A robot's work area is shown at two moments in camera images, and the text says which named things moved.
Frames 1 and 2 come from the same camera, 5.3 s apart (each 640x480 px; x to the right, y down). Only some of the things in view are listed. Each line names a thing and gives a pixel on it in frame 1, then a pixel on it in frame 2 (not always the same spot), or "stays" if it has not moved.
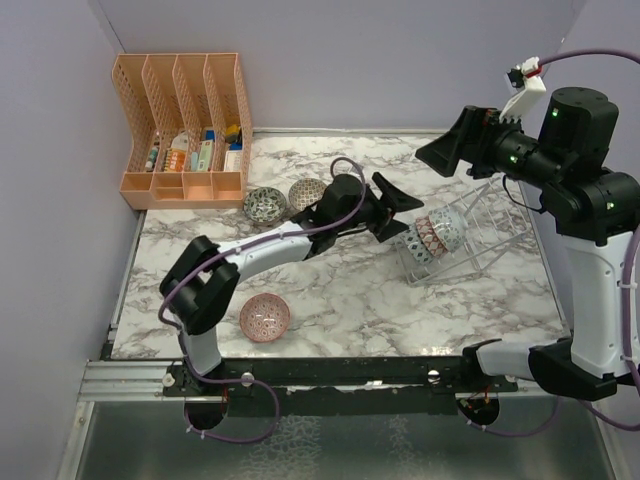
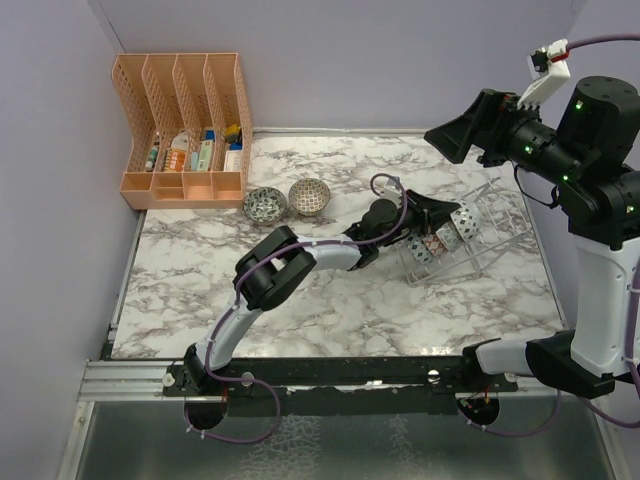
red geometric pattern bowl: x=430 y=239 stays
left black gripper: x=393 y=198 to x=428 y=212
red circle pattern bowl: x=264 y=317 to x=466 y=221
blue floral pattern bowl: x=416 y=246 stays
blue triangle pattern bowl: x=450 y=226 stays
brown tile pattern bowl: x=304 y=192 stays
